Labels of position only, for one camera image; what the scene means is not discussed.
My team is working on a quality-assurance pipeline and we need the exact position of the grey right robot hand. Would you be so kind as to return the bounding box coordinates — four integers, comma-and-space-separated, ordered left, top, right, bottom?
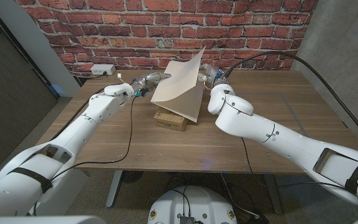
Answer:
197, 63, 230, 91

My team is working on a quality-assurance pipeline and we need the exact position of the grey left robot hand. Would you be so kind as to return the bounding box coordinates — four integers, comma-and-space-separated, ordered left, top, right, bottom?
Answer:
131, 72, 172, 98

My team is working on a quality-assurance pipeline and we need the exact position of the thin beige folder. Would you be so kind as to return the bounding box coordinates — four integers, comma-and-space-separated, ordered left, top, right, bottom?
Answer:
150, 45, 206, 124

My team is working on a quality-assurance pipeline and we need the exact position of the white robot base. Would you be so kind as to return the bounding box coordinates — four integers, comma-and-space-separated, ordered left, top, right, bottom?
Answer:
147, 185, 237, 224

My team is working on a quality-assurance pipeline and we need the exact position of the cardboard packing box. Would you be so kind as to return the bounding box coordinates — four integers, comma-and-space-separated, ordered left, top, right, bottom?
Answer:
153, 107, 189, 133

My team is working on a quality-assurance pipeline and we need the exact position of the white power strip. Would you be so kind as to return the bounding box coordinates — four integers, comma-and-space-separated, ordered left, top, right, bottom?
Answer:
90, 63, 117, 76

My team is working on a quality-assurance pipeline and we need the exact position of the red brick print backdrop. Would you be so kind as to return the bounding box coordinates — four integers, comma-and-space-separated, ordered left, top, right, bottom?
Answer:
14, 0, 319, 78

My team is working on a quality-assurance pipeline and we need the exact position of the white table leg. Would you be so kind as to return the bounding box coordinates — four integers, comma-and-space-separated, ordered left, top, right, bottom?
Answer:
105, 170, 124, 208

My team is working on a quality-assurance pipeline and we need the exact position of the grey table leg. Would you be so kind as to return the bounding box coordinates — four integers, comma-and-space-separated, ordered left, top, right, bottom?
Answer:
264, 173, 285, 215

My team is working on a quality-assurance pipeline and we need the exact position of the dark door panel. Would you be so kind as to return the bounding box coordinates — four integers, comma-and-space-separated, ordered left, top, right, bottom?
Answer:
0, 0, 58, 166

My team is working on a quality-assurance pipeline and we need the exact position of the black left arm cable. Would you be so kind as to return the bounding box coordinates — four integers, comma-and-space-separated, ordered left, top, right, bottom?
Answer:
48, 87, 137, 182

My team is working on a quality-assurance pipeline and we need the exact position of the thin braided arm cable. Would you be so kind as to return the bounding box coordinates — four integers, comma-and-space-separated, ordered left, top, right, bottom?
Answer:
240, 136, 347, 190

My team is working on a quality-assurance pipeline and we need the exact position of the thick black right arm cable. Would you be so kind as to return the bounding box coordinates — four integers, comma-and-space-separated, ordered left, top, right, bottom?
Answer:
224, 50, 358, 156

